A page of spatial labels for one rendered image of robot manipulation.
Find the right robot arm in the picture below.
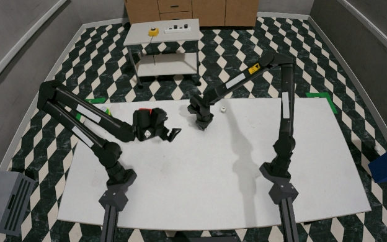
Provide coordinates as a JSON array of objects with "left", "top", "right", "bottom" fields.
[{"left": 188, "top": 51, "right": 296, "bottom": 179}]

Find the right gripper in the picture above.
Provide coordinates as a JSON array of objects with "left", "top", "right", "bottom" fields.
[{"left": 195, "top": 113, "right": 214, "bottom": 130}]

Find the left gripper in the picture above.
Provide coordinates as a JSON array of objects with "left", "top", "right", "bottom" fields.
[{"left": 149, "top": 117, "right": 182, "bottom": 143}]

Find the green and yellow drink can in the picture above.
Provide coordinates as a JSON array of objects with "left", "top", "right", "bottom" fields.
[{"left": 100, "top": 106, "right": 112, "bottom": 116}]

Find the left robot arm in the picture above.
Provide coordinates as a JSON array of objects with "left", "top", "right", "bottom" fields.
[{"left": 37, "top": 79, "right": 167, "bottom": 186}]

